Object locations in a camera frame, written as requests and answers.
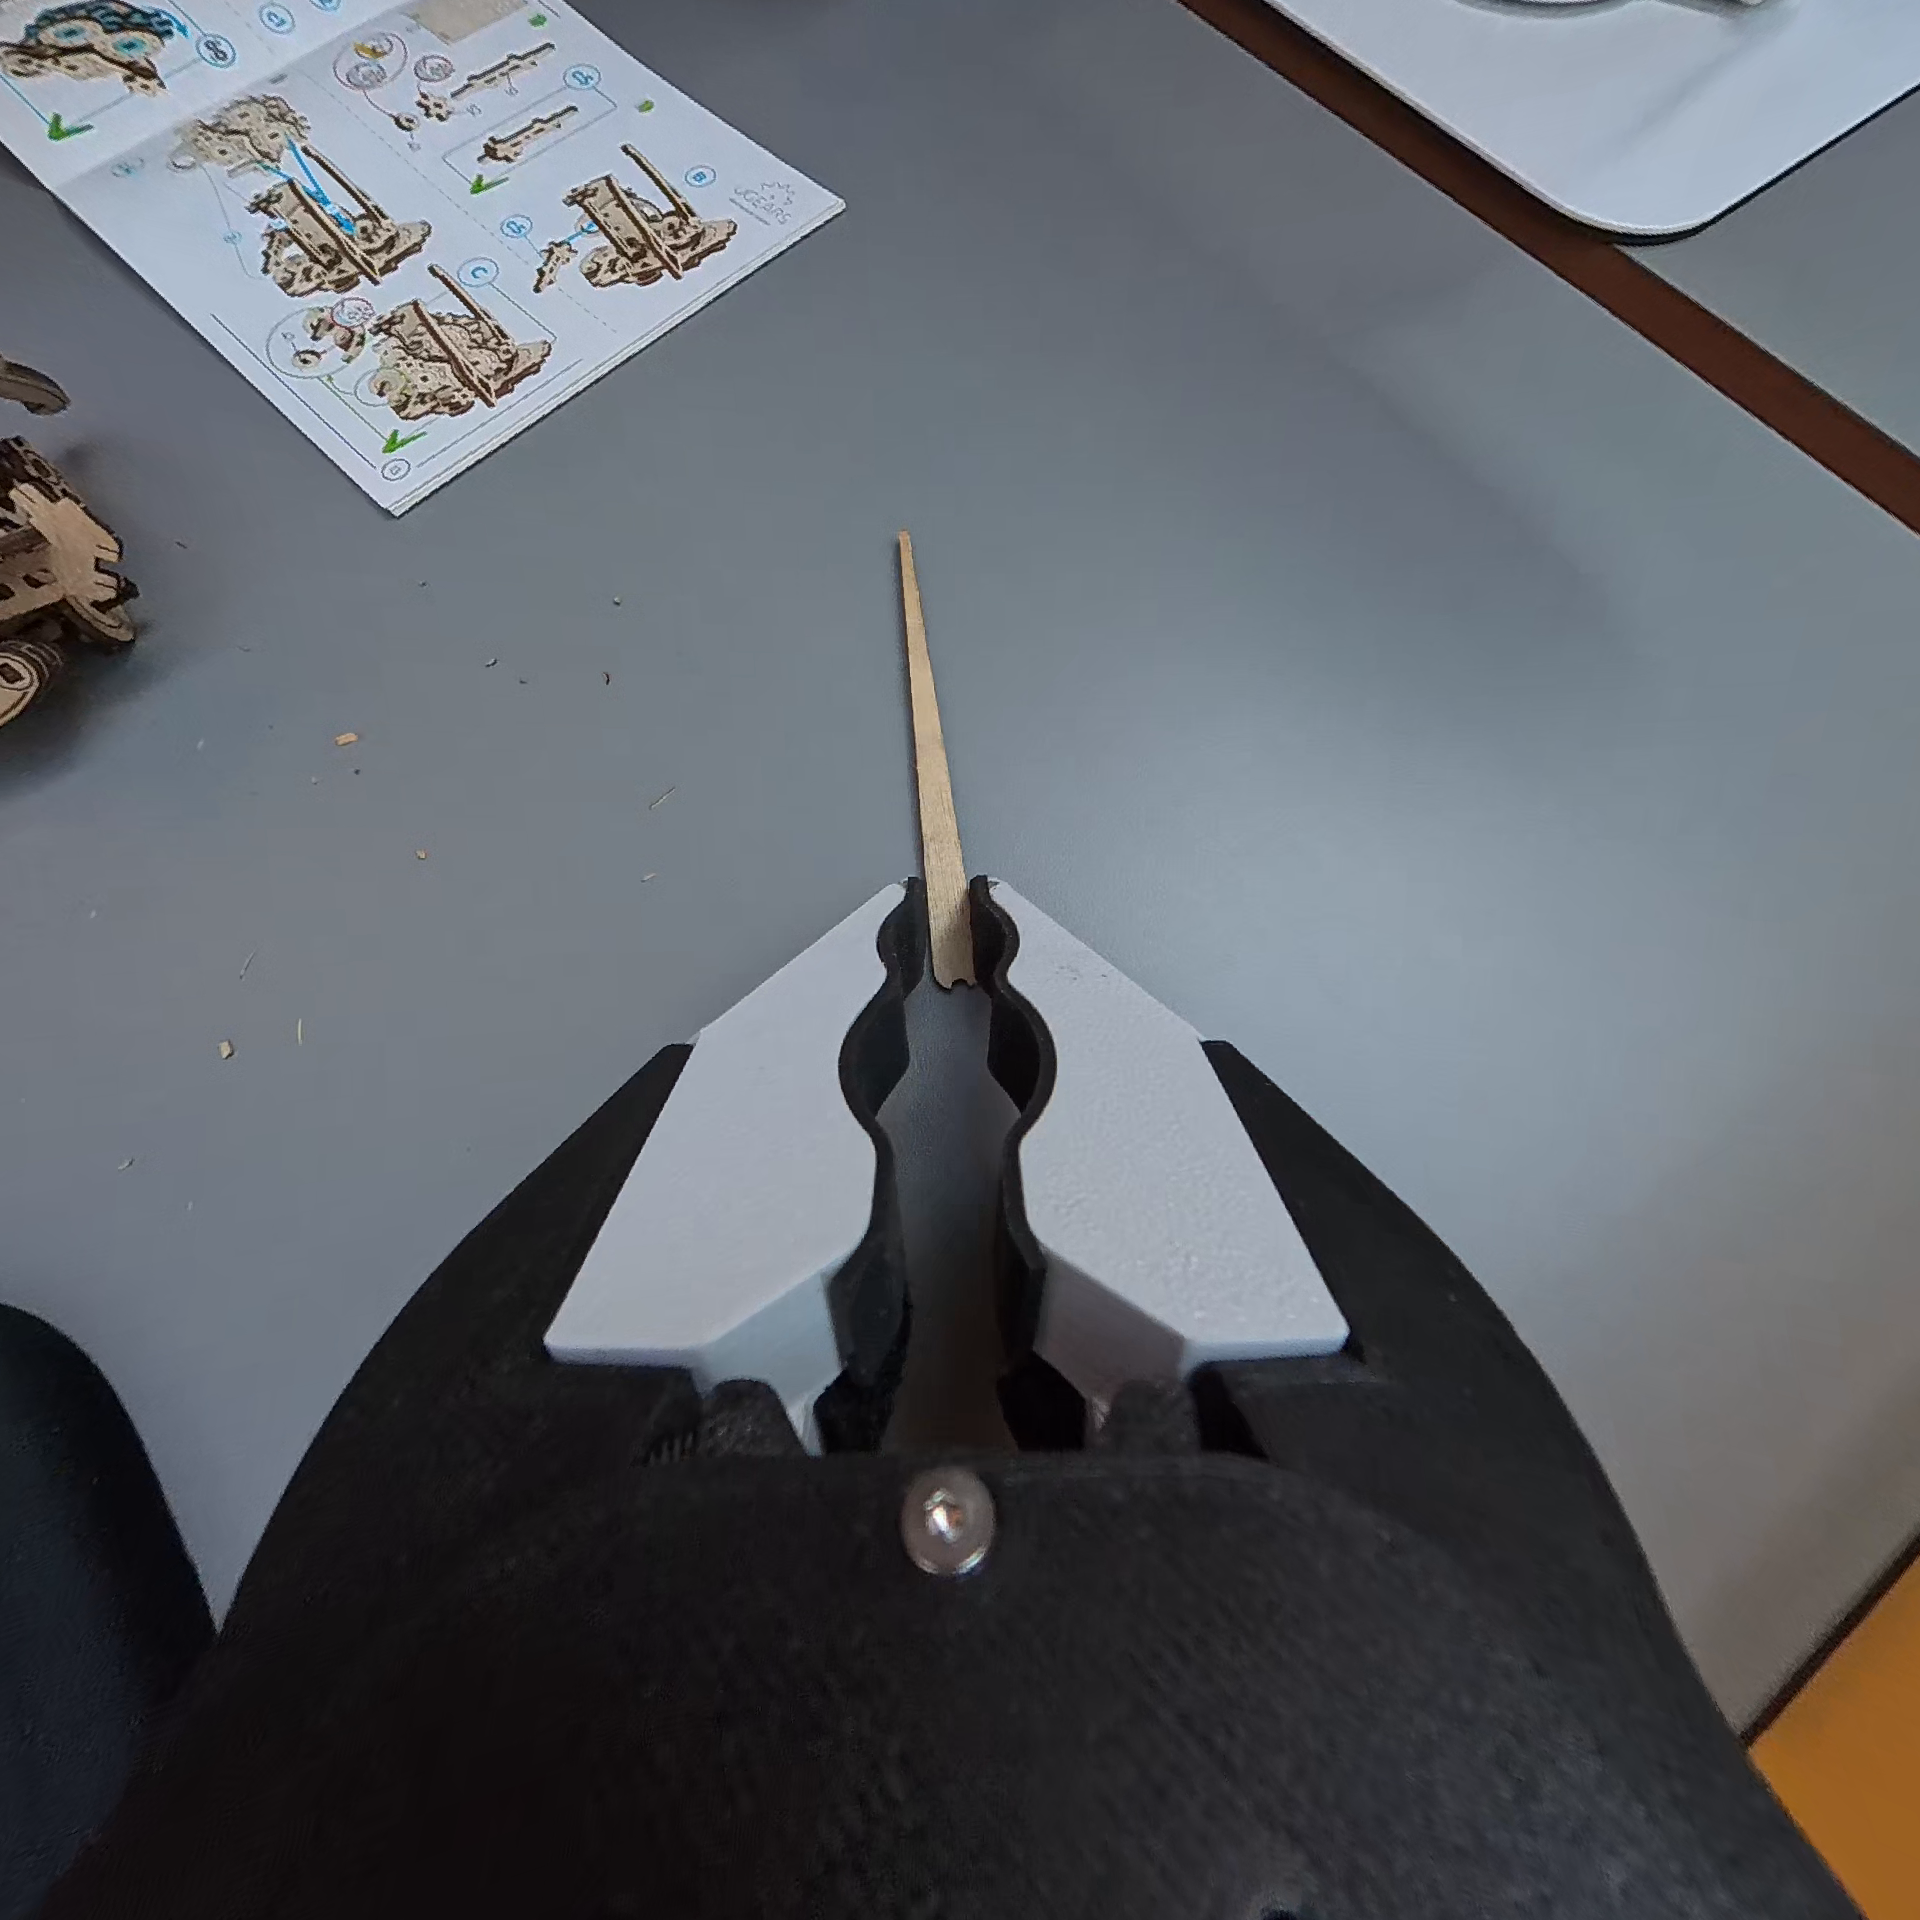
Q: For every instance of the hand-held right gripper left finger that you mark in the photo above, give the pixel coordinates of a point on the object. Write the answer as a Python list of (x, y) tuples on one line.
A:
[(721, 1231)]

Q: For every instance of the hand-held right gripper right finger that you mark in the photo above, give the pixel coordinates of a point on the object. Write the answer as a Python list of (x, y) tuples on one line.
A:
[(1170, 1231)]

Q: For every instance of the thin wooden strip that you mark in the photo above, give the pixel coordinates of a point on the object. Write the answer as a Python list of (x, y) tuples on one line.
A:
[(936, 809)]

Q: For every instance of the adjacent grey desk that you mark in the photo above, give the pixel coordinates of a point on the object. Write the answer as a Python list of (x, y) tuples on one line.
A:
[(1799, 315)]

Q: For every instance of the white desk mat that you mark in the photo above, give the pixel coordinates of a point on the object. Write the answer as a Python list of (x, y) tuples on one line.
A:
[(1622, 119)]

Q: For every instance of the dark blue clothing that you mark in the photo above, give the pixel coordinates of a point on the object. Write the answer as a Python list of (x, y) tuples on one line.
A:
[(76, 1622)]

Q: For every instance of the wooden mechanical model assembly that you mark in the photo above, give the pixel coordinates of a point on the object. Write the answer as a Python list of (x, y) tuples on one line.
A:
[(60, 557)]

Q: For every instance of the model assembly instruction booklet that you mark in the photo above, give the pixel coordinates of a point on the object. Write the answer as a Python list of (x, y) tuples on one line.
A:
[(388, 225)]

